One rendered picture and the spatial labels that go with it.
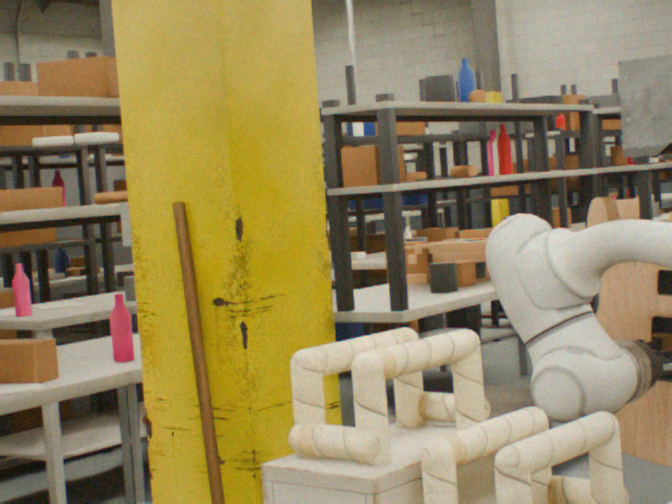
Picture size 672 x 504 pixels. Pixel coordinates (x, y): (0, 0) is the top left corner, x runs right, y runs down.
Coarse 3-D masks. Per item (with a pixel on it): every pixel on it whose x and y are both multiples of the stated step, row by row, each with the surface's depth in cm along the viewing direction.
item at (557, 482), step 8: (552, 480) 132; (560, 480) 132; (568, 480) 131; (576, 480) 131; (584, 480) 130; (552, 488) 132; (560, 488) 131; (568, 488) 131; (576, 488) 130; (584, 488) 129; (624, 488) 128; (552, 496) 132; (560, 496) 131; (568, 496) 130; (576, 496) 130; (584, 496) 129; (624, 496) 128
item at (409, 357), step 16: (432, 336) 133; (448, 336) 134; (464, 336) 135; (368, 352) 125; (384, 352) 126; (400, 352) 127; (416, 352) 129; (432, 352) 130; (448, 352) 132; (464, 352) 135; (352, 368) 125; (368, 368) 123; (384, 368) 124; (400, 368) 126; (416, 368) 129
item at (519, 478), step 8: (496, 472) 114; (504, 472) 114; (512, 472) 113; (520, 472) 113; (528, 472) 114; (496, 480) 115; (504, 480) 114; (512, 480) 113; (520, 480) 113; (528, 480) 114; (496, 488) 115; (504, 488) 114; (512, 488) 113; (520, 488) 113; (528, 488) 114; (496, 496) 115; (504, 496) 114; (512, 496) 113; (520, 496) 114; (528, 496) 114
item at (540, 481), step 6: (546, 426) 132; (540, 432) 131; (534, 474) 132; (540, 474) 132; (546, 474) 132; (534, 480) 132; (540, 480) 132; (546, 480) 132; (534, 486) 132; (540, 486) 132; (546, 486) 132; (534, 492) 132; (540, 492) 132; (546, 492) 132; (534, 498) 132; (540, 498) 132; (546, 498) 132
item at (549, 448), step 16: (592, 416) 126; (608, 416) 127; (544, 432) 120; (560, 432) 120; (576, 432) 121; (592, 432) 123; (608, 432) 125; (512, 448) 114; (528, 448) 115; (544, 448) 117; (560, 448) 118; (576, 448) 121; (592, 448) 124; (496, 464) 114; (512, 464) 113; (528, 464) 114; (544, 464) 116
